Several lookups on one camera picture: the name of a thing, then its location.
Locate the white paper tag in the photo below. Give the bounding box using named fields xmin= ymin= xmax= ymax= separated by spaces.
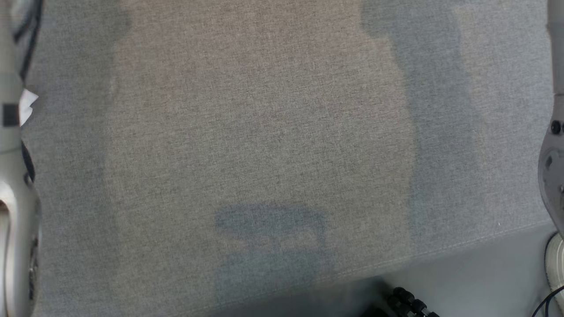
xmin=19 ymin=88 xmax=40 ymax=127

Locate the thin black base cable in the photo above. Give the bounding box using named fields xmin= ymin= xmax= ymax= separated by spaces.
xmin=531 ymin=285 xmax=564 ymax=317

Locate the black ribbed cable conduit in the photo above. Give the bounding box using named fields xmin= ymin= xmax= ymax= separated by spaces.
xmin=361 ymin=286 xmax=441 ymax=317

